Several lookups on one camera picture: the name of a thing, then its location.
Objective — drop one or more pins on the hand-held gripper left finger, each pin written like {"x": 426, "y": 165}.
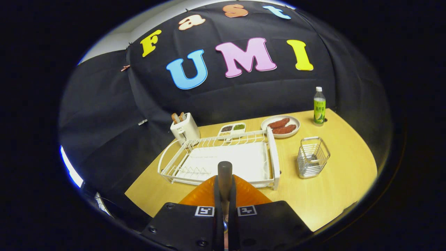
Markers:
{"x": 181, "y": 223}

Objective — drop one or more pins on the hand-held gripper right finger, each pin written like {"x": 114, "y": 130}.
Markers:
{"x": 268, "y": 223}

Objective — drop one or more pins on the white plate with sausages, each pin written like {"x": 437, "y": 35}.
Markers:
{"x": 266, "y": 130}

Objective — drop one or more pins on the white divided grain dish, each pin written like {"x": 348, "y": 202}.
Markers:
{"x": 231, "y": 129}

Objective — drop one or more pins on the white toaster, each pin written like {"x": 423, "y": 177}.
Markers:
{"x": 186, "y": 132}

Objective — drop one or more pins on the red-brown sausage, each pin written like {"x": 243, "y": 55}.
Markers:
{"x": 278, "y": 123}
{"x": 284, "y": 129}

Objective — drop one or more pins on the brown toast slice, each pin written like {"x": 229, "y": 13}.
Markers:
{"x": 182, "y": 116}
{"x": 175, "y": 118}

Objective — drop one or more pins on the silver clip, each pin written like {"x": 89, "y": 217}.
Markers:
{"x": 142, "y": 122}

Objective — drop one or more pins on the green label drink bottle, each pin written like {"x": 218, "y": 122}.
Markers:
{"x": 319, "y": 111}

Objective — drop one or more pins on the black backdrop cloth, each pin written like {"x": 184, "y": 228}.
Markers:
{"x": 244, "y": 94}

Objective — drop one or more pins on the orange clip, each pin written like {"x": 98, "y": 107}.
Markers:
{"x": 125, "y": 68}

